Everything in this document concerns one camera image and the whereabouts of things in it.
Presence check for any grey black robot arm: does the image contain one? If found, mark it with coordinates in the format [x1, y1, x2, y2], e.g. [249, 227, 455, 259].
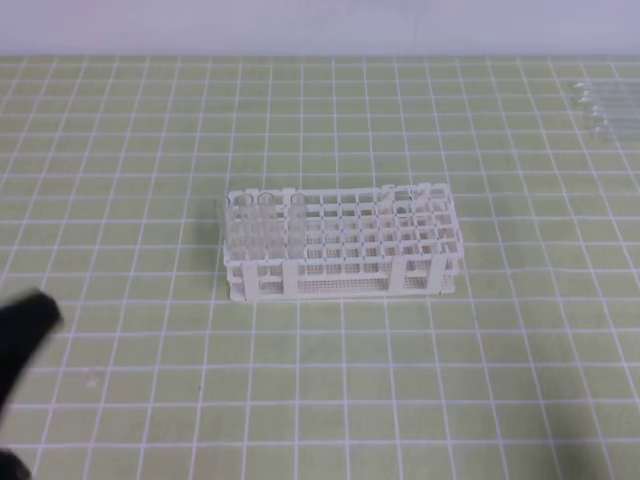
[1, 290, 62, 415]

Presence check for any clear glass test tube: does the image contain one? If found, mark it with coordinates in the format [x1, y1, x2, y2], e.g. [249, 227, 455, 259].
[288, 192, 306, 259]

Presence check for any spare glass tube nearest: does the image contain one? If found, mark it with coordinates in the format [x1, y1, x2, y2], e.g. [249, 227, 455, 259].
[591, 123, 639, 143]

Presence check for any white plastic test tube rack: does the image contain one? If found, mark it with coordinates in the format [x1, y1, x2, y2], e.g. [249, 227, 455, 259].
[216, 183, 464, 302]

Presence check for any spare glass tube farthest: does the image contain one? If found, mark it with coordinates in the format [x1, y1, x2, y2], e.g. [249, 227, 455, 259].
[571, 80, 639, 96]

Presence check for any green grid tablecloth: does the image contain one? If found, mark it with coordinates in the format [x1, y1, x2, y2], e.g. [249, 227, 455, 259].
[1, 56, 639, 479]

